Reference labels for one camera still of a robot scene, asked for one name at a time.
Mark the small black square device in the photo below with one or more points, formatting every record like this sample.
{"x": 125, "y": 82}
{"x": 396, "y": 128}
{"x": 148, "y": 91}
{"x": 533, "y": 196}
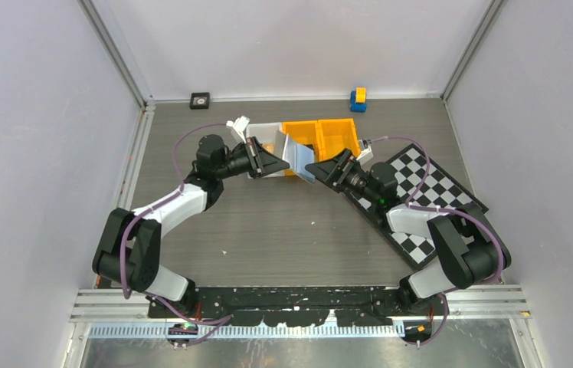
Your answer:
{"x": 199, "y": 101}

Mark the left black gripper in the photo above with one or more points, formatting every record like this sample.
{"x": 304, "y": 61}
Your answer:
{"x": 261, "y": 162}

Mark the slotted metal rail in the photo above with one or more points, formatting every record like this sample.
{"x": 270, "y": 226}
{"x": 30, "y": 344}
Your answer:
{"x": 192, "y": 332}

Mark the wooden cards in white bin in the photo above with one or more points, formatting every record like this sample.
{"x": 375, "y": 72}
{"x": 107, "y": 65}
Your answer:
{"x": 267, "y": 147}

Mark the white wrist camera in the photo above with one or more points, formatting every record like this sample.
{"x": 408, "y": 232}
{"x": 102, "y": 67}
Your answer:
{"x": 366, "y": 153}
{"x": 238, "y": 128}

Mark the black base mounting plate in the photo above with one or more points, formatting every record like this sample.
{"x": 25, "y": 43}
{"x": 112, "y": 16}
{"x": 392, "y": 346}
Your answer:
{"x": 359, "y": 306}

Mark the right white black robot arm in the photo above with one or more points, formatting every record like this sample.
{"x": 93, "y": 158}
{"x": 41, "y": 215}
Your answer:
{"x": 468, "y": 249}

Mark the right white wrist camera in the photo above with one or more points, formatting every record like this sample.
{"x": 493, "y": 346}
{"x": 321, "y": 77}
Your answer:
{"x": 366, "y": 153}

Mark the middle orange plastic bin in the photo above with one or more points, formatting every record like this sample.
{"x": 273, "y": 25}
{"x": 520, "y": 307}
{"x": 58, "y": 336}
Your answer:
{"x": 305, "y": 132}

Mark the orange plastic bin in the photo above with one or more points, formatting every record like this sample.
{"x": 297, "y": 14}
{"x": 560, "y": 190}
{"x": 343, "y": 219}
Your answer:
{"x": 305, "y": 132}
{"x": 335, "y": 135}

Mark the black white checkerboard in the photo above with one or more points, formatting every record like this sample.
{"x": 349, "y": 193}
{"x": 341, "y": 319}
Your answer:
{"x": 439, "y": 188}

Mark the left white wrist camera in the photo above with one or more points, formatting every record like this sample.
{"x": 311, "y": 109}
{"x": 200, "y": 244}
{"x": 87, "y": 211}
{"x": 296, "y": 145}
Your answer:
{"x": 238, "y": 128}

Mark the blue yellow toy block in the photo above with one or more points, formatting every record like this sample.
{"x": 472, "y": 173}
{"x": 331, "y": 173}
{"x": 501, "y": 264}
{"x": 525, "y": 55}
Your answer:
{"x": 358, "y": 100}

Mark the right orange plastic bin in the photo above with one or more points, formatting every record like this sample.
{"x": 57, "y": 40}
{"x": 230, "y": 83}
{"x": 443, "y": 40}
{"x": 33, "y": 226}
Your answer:
{"x": 335, "y": 135}

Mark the white plastic bin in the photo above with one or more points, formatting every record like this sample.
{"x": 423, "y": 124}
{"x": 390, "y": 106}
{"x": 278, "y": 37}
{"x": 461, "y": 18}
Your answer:
{"x": 269, "y": 135}

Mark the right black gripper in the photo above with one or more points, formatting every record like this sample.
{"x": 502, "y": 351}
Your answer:
{"x": 327, "y": 172}

